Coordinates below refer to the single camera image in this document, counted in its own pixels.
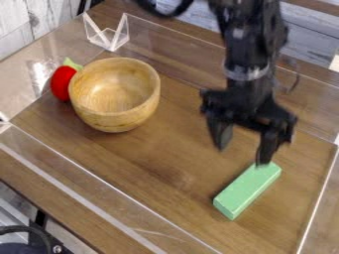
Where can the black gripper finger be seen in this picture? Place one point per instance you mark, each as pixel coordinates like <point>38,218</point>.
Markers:
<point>222,132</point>
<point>271,139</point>

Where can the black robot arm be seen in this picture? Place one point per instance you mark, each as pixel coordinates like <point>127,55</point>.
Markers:
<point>254,33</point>

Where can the clear acrylic corner bracket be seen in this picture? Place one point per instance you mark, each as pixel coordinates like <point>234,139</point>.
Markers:
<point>109,38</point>

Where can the black table clamp mount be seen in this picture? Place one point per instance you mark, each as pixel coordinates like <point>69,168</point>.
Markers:
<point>37,240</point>

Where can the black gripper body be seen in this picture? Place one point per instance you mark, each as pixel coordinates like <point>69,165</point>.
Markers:
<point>247,104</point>

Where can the green rectangular block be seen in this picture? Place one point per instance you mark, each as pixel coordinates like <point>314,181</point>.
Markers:
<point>245,189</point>

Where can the brown wooden bowl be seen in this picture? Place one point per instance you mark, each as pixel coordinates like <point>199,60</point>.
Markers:
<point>115,94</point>

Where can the clear acrylic tray wall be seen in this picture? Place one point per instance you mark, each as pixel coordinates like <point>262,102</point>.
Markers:
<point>133,192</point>

